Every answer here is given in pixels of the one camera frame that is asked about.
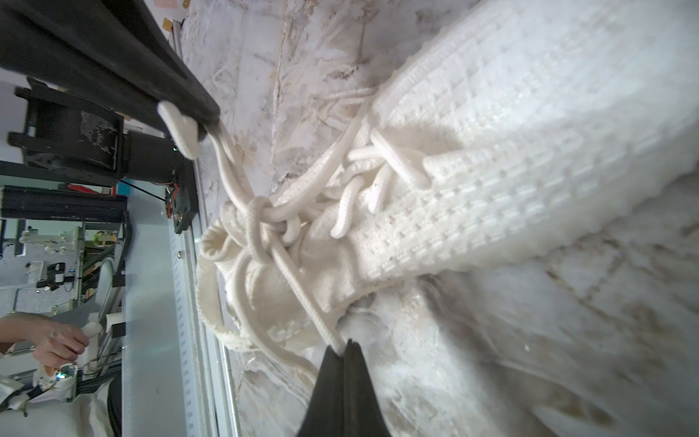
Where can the white knit sneaker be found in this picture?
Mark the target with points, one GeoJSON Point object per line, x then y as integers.
{"type": "Point", "coordinates": [536, 122]}

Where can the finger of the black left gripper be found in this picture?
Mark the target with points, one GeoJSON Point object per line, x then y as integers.
{"type": "Point", "coordinates": [153, 66]}
{"type": "Point", "coordinates": [76, 47]}

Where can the front aluminium rail frame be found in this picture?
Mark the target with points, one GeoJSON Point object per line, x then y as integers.
{"type": "Point", "coordinates": [176, 374]}

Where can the sneaker white shoelace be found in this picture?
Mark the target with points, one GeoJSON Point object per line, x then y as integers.
{"type": "Point", "coordinates": [263, 231]}

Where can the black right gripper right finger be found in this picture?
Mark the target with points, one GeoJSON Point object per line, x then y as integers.
{"type": "Point", "coordinates": [362, 415]}

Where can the operator bare hand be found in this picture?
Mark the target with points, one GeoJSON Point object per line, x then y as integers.
{"type": "Point", "coordinates": [56, 343]}

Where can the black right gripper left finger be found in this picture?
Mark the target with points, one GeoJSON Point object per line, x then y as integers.
{"type": "Point", "coordinates": [325, 415]}

